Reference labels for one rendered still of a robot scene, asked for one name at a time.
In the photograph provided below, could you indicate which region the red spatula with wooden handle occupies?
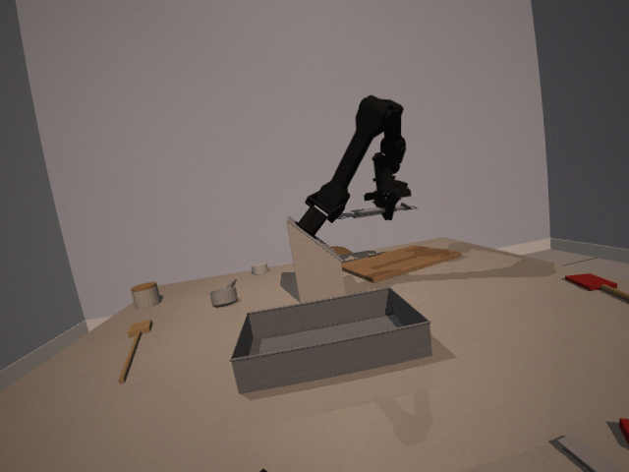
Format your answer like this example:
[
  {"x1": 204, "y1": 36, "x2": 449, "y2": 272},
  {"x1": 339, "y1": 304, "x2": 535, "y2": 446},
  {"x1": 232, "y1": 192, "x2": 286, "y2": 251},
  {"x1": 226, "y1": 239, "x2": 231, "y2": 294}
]
[{"x1": 565, "y1": 274, "x2": 629, "y2": 301}]

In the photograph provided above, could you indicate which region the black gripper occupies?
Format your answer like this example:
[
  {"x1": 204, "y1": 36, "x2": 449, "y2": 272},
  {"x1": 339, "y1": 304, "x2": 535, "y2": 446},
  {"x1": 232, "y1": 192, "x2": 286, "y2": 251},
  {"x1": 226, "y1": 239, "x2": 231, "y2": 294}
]
[{"x1": 365, "y1": 173, "x2": 411, "y2": 220}]

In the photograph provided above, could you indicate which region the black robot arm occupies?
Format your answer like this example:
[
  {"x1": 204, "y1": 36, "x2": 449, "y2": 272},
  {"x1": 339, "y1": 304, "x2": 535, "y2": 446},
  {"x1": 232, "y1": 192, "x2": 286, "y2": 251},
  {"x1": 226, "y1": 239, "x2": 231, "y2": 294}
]
[{"x1": 295, "y1": 95, "x2": 406, "y2": 239}]

